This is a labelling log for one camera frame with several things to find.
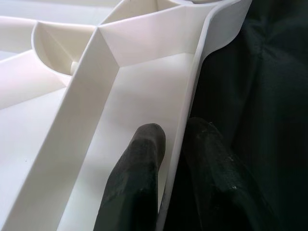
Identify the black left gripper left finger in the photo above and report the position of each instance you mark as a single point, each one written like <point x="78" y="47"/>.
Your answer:
<point x="137" y="183"/>

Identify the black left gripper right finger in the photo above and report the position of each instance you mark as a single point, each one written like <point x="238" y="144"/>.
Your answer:
<point x="211" y="173"/>

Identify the white plastic table top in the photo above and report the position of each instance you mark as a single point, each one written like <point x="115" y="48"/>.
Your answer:
<point x="84" y="108"/>

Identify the black padded bed cover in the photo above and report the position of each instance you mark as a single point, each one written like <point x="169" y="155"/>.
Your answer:
<point x="264" y="96"/>

